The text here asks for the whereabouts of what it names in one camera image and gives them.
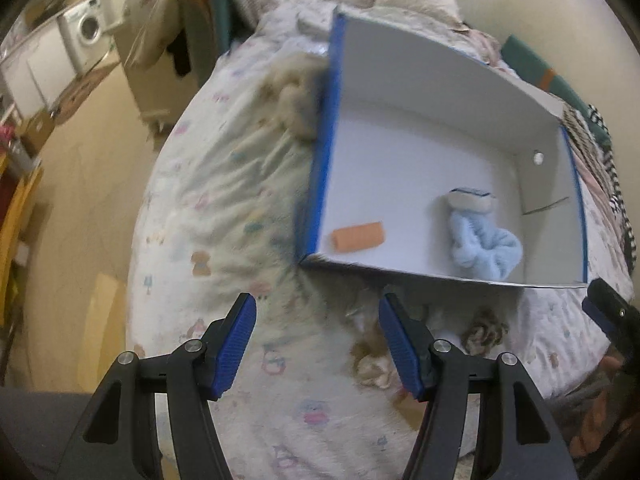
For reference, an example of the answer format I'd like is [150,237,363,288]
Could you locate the white washing machine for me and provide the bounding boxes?
[59,0,113,73]

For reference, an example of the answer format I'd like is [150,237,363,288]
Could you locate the brown cardboard box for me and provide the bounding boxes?
[17,110,57,153]

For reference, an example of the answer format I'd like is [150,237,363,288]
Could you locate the beige brown fluffy scrunchie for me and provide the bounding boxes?
[350,332,401,388]

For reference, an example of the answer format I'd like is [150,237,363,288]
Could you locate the green cloth with orange stripe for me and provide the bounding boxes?
[500,35,613,146]

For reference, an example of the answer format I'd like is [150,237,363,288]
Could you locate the white cardboard box blue outside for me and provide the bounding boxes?
[297,4,589,289]

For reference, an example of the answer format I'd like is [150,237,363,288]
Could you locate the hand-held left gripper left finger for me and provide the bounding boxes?
[60,292,258,480]

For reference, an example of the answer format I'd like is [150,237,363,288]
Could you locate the white cabinet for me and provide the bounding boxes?
[0,22,78,121]

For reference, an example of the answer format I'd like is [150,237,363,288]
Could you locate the light blue sock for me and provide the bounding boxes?
[448,208,522,281]

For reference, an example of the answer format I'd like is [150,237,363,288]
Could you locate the black white checked cloth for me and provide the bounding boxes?
[560,102,640,261]

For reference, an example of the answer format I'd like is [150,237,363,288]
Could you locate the yellow wooden furniture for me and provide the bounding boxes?
[0,165,46,311]

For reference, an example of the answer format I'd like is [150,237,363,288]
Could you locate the brown knotted fluffy scrunchie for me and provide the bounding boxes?
[461,307,510,356]

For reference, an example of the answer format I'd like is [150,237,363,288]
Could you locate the white blue-trimmed soft pouch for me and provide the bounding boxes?
[442,188,498,213]

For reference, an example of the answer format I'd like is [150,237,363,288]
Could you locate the beige fluffy cloth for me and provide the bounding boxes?
[260,52,328,142]

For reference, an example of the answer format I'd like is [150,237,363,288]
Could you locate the white printed bed blanket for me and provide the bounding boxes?
[125,0,636,480]

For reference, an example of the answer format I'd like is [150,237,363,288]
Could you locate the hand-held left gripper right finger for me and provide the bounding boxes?
[378,293,578,480]

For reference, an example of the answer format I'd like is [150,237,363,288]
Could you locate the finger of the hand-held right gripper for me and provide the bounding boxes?
[581,277,640,361]

